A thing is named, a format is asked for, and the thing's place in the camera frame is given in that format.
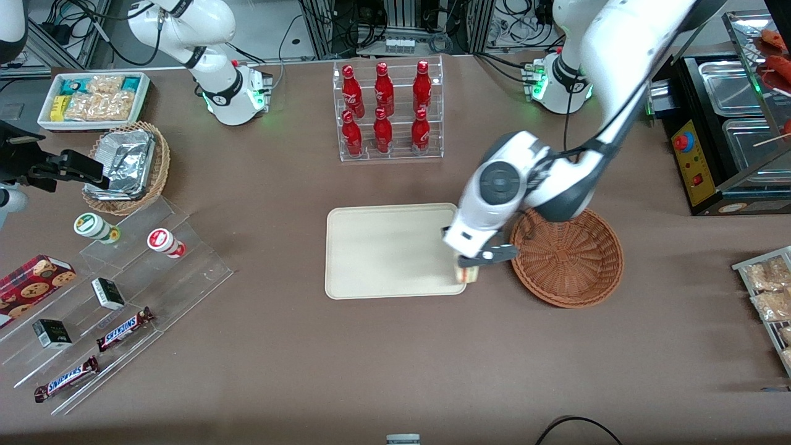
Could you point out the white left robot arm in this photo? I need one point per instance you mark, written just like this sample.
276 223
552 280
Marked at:
618 49

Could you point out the clear cracker snack pack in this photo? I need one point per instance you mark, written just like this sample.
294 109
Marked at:
99 106
106 83

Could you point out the aluminium foil container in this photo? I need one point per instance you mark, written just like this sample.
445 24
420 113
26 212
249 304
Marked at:
123 157
111 194

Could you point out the red sausage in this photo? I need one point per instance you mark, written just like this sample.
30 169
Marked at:
774 38
780 63

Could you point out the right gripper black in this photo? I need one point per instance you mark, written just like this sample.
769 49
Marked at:
23 158

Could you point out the black food warmer machine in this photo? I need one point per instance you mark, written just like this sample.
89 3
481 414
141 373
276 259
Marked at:
698 173

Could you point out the red strawberry yogurt cup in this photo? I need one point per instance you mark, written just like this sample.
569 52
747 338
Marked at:
162 240

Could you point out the Snickers chocolate bar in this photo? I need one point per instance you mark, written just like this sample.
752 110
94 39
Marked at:
66 378
125 327

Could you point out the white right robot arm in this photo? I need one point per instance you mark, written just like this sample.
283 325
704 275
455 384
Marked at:
210 25

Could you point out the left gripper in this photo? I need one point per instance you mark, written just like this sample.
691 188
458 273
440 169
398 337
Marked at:
445 228

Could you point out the sandwich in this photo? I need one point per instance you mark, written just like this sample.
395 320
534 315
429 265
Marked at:
468 275

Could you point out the stainless steel food pan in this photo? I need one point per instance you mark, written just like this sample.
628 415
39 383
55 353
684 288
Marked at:
757 145
729 86

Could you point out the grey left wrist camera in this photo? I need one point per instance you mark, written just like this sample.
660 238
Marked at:
500 253

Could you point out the red cola bottle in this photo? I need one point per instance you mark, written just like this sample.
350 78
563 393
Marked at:
420 130
350 86
352 133
422 83
382 130
383 83

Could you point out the yellow snack pack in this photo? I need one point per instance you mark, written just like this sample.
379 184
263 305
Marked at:
57 107

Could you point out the white snack bin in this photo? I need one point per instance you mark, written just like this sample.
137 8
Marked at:
145 86

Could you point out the wooden skewer stick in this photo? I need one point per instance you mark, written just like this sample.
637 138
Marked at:
769 141

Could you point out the light woven wicker basket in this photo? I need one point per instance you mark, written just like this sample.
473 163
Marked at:
162 167

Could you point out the brown woven round basket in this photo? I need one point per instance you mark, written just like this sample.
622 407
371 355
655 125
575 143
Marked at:
568 259

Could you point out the grey snack display tray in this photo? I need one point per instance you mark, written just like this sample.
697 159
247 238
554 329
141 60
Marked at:
741 267

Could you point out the aluminium frame post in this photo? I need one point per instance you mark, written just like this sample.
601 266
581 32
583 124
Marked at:
476 25
318 31

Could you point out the clear acrylic stepped shelf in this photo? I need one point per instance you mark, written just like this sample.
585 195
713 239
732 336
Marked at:
185 272

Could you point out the red plaid cookie box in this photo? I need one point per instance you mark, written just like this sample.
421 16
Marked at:
31 287

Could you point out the green sunflower yogurt cup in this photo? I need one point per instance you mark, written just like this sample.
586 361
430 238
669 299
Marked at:
89 225

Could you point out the red emergency stop button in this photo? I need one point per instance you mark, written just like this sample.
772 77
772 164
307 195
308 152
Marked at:
683 142

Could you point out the small black carton box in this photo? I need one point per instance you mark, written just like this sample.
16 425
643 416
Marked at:
108 293
52 334

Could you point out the white connector strip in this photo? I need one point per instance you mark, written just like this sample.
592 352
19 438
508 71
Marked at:
400 44

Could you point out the grey device edge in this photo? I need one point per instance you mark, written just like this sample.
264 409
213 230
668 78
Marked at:
403 440

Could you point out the teal snack pack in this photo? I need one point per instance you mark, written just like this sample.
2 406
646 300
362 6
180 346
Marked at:
73 84
131 83

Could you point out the clear fried snack bag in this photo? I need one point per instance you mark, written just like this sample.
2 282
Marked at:
769 275
787 355
775 306
786 335

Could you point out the cream rectangular plastic tray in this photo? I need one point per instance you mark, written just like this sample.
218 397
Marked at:
389 253

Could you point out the clear acrylic bottle rack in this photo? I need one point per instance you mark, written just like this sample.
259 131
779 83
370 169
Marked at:
401 154

